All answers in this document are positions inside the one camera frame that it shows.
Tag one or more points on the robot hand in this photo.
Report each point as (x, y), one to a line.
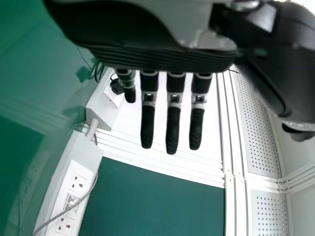
(152, 41)

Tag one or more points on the black plug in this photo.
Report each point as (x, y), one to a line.
(116, 86)

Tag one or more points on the small white socket block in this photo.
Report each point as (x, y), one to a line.
(112, 99)

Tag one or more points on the white junction box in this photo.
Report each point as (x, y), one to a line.
(98, 118)

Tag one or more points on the tall perforated metal panel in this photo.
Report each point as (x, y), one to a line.
(258, 127)

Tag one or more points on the white socket strip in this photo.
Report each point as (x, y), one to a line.
(76, 182)

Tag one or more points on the short perforated metal panel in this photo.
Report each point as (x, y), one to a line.
(269, 214)

